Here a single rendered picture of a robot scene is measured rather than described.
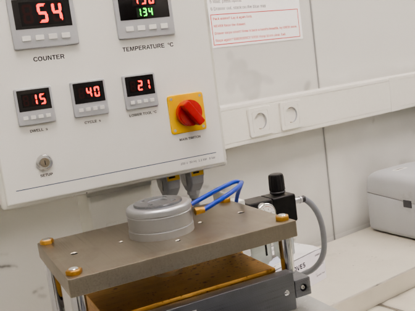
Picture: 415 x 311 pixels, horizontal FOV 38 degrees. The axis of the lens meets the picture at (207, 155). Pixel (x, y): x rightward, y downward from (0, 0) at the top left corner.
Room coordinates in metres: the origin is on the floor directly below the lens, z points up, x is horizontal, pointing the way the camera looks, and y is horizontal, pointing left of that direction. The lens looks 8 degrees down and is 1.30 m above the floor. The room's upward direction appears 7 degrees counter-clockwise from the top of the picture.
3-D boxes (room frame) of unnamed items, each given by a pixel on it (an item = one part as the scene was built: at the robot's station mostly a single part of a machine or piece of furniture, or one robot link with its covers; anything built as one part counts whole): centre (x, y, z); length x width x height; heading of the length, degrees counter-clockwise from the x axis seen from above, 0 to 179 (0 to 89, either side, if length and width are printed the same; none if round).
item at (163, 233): (0.74, 0.06, 1.08); 0.31 x 0.24 x 0.13; 114
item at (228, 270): (0.71, 0.06, 1.07); 0.22 x 0.17 x 0.10; 114
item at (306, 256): (1.28, -0.11, 0.83); 0.23 x 0.12 x 0.07; 133
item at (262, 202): (0.92, -0.08, 1.05); 0.15 x 0.05 x 0.15; 114
